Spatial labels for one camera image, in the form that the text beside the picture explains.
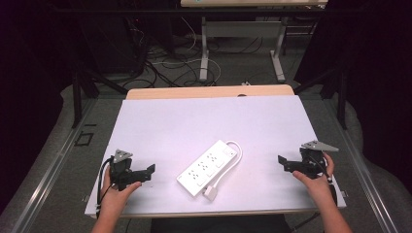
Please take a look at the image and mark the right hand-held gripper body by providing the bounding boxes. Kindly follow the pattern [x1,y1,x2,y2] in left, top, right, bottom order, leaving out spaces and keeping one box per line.
[291,140,340,180]

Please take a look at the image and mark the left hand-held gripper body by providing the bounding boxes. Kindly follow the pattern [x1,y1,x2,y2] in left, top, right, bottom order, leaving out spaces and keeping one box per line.
[108,149,148,192]

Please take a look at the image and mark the person's right hand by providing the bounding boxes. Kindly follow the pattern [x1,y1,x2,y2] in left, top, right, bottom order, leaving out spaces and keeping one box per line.
[292,151,335,203]

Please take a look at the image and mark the person's left hand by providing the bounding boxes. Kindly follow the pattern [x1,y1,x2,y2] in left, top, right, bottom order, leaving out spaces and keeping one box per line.
[99,166,143,217]

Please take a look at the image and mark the white power strip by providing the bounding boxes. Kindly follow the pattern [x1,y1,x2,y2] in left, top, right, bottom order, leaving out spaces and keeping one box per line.
[176,139,239,197]

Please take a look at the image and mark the white power plug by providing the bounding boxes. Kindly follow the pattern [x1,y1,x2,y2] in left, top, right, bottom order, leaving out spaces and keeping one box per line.
[202,184,219,202]

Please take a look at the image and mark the white table mat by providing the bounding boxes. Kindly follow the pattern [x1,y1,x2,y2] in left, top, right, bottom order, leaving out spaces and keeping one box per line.
[85,94,347,217]

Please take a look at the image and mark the black metal stand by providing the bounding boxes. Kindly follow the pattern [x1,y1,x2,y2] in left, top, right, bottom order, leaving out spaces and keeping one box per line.
[71,62,130,129]
[292,62,350,130]

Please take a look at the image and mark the person's dark clothing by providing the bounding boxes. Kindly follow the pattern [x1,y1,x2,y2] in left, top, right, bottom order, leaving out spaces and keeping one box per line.
[150,214,292,233]

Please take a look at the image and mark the wooden table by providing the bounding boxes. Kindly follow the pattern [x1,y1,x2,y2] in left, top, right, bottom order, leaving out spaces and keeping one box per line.
[85,84,347,219]

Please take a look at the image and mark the desk with white legs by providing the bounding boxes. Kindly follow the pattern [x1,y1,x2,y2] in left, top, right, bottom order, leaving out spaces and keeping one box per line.
[180,0,329,83]

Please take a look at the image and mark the black horizontal bar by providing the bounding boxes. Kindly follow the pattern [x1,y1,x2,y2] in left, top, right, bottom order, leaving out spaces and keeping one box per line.
[51,7,328,16]

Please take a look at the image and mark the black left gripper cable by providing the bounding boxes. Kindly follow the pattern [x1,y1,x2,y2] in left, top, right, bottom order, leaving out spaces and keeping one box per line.
[95,156,115,219]

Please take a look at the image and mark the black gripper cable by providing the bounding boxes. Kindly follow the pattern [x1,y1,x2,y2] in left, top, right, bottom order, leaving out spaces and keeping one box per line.
[95,156,115,219]
[309,156,338,208]

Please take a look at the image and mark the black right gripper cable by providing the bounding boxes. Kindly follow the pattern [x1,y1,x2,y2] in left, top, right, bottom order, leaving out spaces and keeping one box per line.
[309,156,338,208]

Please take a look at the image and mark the metal floor rail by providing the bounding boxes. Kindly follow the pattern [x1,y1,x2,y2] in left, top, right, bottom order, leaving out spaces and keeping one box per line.
[320,98,401,233]
[9,98,98,233]

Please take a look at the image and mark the white power strip cable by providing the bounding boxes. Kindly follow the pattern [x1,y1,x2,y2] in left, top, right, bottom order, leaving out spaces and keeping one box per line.
[209,140,244,189]

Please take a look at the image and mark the black floor cables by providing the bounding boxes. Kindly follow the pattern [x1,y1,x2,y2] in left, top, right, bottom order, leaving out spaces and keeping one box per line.
[122,17,265,89]

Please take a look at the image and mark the white floor cable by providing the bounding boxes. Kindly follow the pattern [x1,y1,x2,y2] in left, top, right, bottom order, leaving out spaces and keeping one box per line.
[151,16,223,86]

